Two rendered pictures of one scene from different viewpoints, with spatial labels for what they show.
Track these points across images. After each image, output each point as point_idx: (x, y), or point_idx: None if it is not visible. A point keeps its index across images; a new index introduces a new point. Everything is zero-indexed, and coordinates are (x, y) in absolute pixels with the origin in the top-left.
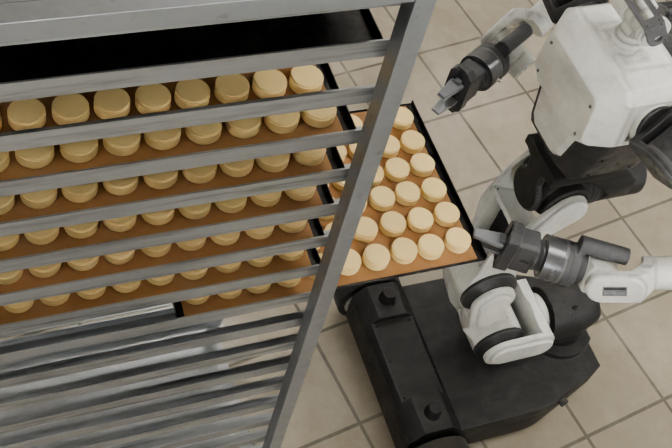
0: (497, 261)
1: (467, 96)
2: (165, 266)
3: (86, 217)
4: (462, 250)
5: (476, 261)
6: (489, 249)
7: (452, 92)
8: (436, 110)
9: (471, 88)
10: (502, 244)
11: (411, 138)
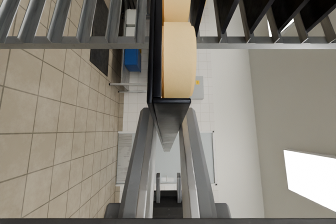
0: (82, 219)
1: (167, 212)
2: None
3: None
4: (182, 37)
5: (152, 53)
6: (149, 163)
7: (181, 187)
8: (159, 176)
9: (177, 213)
10: (215, 217)
11: None
